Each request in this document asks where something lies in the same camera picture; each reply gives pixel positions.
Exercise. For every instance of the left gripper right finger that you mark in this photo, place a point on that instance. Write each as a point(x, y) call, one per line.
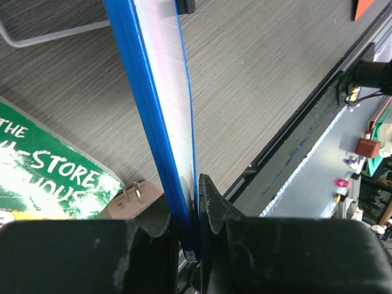
point(241, 254)

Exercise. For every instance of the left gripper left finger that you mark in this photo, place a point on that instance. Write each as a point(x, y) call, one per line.
point(138, 255)

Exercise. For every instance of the blue framed whiteboard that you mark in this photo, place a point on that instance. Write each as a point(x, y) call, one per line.
point(150, 41)

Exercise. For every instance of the pink cube power adapter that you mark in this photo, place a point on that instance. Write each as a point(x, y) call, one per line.
point(133, 201)

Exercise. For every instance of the green treehouse book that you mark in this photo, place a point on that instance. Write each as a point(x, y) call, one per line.
point(43, 176)

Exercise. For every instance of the red box in background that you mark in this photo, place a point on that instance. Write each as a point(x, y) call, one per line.
point(367, 148)

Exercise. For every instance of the orange clipboard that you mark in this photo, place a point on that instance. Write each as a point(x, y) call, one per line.
point(359, 7)

